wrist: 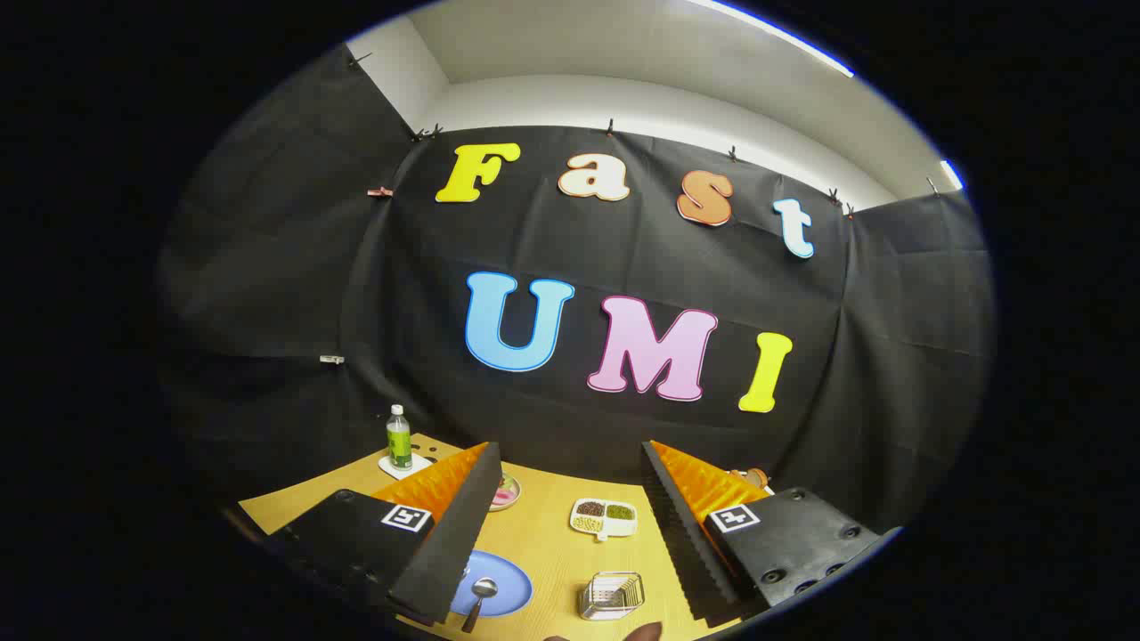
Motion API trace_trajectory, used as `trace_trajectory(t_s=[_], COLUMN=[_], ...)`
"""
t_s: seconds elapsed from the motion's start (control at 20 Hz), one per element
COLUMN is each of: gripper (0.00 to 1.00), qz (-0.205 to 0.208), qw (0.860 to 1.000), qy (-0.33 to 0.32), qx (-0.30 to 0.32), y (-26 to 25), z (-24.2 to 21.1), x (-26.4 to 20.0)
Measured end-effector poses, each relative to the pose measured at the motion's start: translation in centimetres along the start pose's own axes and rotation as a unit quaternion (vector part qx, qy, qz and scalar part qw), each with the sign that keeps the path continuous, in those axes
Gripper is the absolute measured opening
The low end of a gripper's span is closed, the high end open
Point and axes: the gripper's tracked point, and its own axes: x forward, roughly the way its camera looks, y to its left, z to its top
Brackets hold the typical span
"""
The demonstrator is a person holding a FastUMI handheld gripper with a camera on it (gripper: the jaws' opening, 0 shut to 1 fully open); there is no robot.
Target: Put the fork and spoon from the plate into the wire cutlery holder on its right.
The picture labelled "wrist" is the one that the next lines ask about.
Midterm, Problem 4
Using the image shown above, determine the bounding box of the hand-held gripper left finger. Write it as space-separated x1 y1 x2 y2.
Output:
267 441 504 627

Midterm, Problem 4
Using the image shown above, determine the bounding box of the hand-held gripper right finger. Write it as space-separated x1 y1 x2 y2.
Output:
641 440 900 629

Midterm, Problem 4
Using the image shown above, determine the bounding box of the wooden handle metal spoon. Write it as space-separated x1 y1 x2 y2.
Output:
460 578 499 634

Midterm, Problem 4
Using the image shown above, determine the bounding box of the blue plate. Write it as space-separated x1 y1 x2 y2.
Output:
450 549 533 617

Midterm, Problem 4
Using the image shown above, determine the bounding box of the white square coaster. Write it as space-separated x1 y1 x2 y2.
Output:
379 452 435 481

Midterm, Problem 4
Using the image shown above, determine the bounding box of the white divided bean tray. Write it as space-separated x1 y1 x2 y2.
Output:
570 498 639 542

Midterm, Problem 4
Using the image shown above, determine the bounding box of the metal cutlery drainer basket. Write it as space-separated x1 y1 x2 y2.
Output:
579 572 646 621

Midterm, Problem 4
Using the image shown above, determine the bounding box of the green label plastic bottle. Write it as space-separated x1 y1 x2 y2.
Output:
387 405 413 471

